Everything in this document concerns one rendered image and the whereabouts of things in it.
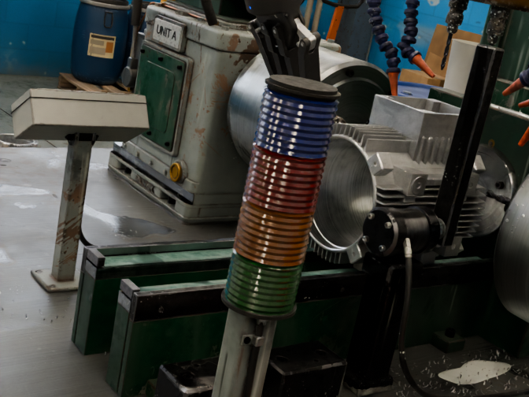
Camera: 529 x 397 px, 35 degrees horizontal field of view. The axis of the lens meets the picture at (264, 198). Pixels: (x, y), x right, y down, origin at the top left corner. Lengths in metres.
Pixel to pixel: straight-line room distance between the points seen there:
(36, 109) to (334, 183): 0.43
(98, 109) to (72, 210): 0.15
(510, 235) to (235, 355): 0.44
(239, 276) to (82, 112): 0.53
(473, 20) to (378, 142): 6.69
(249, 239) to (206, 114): 0.87
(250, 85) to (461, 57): 2.02
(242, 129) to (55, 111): 0.41
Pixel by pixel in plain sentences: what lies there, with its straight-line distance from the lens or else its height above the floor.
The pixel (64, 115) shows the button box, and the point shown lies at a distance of 1.15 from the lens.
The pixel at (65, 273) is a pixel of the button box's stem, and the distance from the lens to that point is 1.25.
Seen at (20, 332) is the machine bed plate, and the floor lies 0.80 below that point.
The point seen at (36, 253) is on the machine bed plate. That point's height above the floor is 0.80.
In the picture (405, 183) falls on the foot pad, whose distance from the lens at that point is 1.10.
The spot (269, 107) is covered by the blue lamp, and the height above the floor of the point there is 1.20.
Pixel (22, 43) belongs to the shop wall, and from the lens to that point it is 6.91.
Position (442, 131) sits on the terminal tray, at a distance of 1.18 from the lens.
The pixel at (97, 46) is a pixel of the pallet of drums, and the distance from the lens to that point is 6.28.
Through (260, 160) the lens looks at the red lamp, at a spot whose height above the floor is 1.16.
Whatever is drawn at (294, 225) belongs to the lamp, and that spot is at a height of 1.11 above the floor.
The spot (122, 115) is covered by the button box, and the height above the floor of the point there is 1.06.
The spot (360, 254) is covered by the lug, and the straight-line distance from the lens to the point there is 1.11.
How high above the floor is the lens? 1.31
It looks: 16 degrees down
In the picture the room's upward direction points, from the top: 11 degrees clockwise
